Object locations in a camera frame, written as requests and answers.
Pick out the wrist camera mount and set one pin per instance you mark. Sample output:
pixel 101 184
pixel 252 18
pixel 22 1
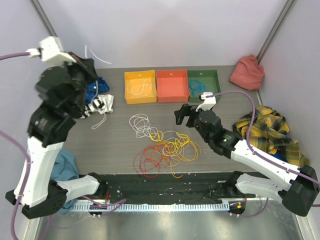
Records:
pixel 208 101
pixel 51 51

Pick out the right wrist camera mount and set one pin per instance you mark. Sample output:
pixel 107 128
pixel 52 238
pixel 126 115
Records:
pixel 208 101

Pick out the red plastic bin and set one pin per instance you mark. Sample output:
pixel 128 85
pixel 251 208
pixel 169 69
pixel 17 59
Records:
pixel 172 86

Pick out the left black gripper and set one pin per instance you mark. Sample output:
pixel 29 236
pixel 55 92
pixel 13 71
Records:
pixel 86 64

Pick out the aluminium frame post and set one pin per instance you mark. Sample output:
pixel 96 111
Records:
pixel 281 18
pixel 43 17

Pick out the yellow plastic bin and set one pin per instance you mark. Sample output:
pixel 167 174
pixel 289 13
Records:
pixel 140 87

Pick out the green plastic bin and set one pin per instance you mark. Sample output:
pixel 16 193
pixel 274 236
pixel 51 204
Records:
pixel 200 81

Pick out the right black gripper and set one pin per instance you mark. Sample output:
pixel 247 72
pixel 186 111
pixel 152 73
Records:
pixel 185 111

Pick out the black white striped cloth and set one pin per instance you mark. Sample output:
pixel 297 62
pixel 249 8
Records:
pixel 102 104

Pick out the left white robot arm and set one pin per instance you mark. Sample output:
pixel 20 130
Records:
pixel 38 195

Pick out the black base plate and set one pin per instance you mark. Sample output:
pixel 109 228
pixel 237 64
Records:
pixel 164 189

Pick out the teal cloth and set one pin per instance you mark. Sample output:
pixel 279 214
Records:
pixel 64 168

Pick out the right aluminium frame post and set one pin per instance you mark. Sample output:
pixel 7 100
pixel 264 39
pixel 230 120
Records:
pixel 281 18

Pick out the blue plaid cloth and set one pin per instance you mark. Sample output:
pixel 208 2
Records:
pixel 100 86

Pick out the left aluminium frame post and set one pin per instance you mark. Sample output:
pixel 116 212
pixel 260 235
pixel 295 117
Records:
pixel 43 17

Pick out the white slotted cable duct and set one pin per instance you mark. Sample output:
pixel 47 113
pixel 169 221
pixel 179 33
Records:
pixel 86 206

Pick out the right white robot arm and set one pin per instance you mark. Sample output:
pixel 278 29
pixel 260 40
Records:
pixel 295 187

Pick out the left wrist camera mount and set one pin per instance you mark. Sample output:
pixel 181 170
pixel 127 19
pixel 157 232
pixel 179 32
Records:
pixel 51 51

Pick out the yellow plaid shirt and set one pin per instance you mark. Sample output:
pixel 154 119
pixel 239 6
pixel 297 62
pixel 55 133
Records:
pixel 269 133

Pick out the pink cloth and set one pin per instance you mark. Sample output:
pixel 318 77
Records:
pixel 248 74

